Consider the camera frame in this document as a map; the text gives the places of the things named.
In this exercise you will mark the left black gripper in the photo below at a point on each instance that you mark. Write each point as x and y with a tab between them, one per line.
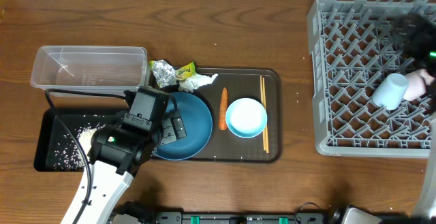
175	131

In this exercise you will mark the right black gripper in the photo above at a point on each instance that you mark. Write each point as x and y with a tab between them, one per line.
422	30

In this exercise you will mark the dark blue plate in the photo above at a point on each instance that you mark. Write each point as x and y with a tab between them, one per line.
198	123

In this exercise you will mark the pale pink cup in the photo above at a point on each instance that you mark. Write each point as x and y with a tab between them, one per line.
417	82

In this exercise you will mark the light blue cup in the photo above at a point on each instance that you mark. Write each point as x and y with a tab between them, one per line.
390	92

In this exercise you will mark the light blue saucer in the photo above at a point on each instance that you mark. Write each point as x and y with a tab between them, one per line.
243	118

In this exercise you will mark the pile of white rice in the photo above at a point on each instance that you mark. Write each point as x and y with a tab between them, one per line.
83	139

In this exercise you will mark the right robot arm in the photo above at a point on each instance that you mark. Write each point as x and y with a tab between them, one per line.
425	208

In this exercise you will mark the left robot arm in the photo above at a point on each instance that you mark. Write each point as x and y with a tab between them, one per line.
113	161

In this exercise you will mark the grey dishwasher rack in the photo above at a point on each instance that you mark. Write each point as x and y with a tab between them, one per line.
351	47

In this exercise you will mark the crumpled white tissue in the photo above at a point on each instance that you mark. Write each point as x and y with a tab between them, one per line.
196	81

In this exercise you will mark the orange carrot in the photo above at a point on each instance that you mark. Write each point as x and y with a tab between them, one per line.
223	109

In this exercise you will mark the crumpled foil snack wrapper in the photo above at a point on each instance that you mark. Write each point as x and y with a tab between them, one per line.
166	75

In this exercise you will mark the dark brown serving tray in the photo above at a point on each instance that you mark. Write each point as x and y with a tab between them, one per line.
224	146

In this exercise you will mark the clear plastic bin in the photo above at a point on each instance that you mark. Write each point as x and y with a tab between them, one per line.
94	69

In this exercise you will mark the black plastic tray bin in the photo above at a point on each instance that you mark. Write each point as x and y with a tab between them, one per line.
49	116

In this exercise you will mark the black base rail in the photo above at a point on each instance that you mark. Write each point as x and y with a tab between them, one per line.
238	218

